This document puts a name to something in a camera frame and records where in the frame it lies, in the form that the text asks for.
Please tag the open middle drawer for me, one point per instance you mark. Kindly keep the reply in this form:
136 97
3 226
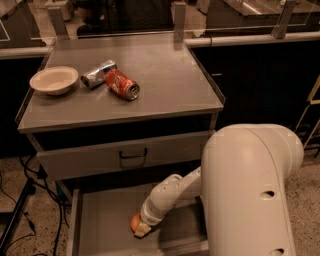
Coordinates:
103 206

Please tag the person in dark clothes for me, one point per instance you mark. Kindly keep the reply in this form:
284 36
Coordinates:
123 16

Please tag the grey metal drawer cabinet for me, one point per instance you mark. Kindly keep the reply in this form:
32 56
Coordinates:
111 117

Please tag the silver crushed can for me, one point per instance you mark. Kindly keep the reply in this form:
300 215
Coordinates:
95 77

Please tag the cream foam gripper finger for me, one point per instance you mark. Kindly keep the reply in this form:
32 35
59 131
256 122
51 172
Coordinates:
142 229

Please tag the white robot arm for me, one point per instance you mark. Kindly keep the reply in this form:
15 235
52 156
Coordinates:
241 181

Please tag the orange fruit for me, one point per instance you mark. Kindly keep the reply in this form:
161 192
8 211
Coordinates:
135 222

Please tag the white counter rail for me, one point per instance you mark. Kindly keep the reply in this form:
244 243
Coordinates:
34 52

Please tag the black tripod leg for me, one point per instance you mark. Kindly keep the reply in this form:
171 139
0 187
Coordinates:
13 217

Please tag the closed top drawer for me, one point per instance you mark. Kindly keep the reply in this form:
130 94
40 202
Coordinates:
104 158

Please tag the wheeled cart frame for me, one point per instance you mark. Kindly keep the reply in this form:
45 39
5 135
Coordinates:
308 125

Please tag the black drawer handle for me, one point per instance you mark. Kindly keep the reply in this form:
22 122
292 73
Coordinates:
142 154

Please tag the red soda can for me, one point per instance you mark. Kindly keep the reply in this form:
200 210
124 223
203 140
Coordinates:
120 84

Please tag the white ceramic bowl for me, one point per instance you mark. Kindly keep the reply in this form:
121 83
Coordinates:
54 81

